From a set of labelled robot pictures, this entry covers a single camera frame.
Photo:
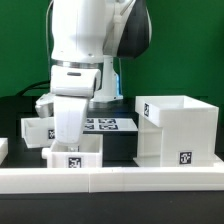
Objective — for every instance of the white drawer cabinet frame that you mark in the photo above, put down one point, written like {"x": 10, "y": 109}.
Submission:
{"x": 176, "y": 131}

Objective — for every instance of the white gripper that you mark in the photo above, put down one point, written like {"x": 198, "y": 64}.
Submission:
{"x": 72, "y": 89}

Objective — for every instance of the white front drawer box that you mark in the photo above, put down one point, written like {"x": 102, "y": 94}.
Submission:
{"x": 89, "y": 154}

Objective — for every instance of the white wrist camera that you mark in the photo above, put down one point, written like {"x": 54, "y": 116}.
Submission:
{"x": 44, "y": 105}

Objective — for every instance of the white rear drawer box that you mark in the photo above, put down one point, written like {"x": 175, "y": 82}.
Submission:
{"x": 37, "y": 132}

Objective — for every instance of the white marker sheet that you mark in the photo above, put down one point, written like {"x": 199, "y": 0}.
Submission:
{"x": 110, "y": 124}

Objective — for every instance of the white left border block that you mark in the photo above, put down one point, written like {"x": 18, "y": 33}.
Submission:
{"x": 3, "y": 149}

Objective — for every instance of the white drawer box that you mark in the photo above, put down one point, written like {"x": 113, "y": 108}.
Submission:
{"x": 89, "y": 154}
{"x": 37, "y": 132}

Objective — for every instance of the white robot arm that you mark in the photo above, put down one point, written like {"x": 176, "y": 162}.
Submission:
{"x": 84, "y": 33}

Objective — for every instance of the white border wall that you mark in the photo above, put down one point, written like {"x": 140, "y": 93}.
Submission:
{"x": 122, "y": 179}

